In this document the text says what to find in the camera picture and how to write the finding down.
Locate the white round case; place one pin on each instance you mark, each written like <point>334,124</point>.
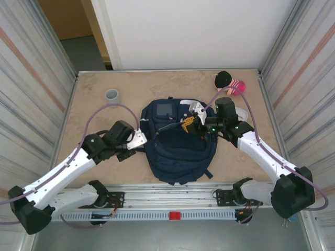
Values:
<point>242,113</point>

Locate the navy blue backpack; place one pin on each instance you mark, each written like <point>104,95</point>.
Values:
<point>178,157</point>

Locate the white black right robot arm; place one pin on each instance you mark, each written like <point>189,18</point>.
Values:
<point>261,154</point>

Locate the pink plush doll black hair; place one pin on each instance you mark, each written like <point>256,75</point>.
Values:
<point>225,79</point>

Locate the grey plastic cup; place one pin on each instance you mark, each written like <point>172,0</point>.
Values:
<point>113,96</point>

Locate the red button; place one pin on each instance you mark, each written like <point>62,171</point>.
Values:
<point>174,215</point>

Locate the blue binder clip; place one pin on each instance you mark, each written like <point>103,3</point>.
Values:
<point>291,219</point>

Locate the wooden door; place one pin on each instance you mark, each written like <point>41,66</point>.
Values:
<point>70,21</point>

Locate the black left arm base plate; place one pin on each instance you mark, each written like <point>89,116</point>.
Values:
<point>117,200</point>

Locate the aluminium rail frame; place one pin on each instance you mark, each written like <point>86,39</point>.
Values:
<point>170,197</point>

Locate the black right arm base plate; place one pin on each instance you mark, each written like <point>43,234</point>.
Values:
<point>222,198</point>

